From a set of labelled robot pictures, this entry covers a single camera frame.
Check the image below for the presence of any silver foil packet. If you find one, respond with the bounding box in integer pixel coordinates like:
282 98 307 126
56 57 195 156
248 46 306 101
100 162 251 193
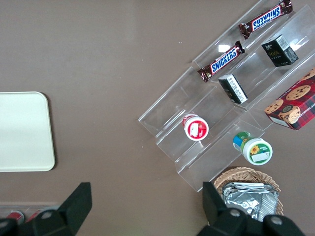
226 182 273 191
222 188 279 222

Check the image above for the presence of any clear acrylic stepped shelf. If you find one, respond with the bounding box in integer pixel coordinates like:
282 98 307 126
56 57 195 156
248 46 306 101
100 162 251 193
138 0 315 193

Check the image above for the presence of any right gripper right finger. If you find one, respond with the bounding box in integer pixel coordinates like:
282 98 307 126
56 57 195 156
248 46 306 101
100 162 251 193
196 181 306 236

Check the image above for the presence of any red tartan cookie box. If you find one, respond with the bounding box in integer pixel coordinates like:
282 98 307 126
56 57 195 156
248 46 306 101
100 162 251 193
263 67 315 130

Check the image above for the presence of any light wicker basket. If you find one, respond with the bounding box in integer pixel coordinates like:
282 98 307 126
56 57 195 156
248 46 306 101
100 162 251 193
213 166 284 217

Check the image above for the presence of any clear acrylic bottle rack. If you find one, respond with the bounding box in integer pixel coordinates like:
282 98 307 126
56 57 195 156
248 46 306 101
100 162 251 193
0 205 62 223

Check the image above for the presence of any red-lidded white jar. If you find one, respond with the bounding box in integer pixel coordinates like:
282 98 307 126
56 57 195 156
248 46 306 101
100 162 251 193
182 113 210 141

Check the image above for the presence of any Snickers chocolate bar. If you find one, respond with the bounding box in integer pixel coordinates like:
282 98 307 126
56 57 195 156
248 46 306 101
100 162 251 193
197 40 246 83
239 0 294 40

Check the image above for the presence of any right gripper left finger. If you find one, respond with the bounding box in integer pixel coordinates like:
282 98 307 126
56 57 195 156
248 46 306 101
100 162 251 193
0 181 93 236

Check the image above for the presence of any small black carton box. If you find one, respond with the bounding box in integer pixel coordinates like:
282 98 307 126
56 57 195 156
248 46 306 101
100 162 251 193
260 34 300 68
218 73 249 105

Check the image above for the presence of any green-labelled white-lidded jar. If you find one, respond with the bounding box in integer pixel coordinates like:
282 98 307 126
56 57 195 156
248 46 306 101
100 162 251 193
232 131 273 166

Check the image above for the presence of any cream plastic tray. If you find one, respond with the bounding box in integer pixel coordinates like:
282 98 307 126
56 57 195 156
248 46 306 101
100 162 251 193
0 91 56 172

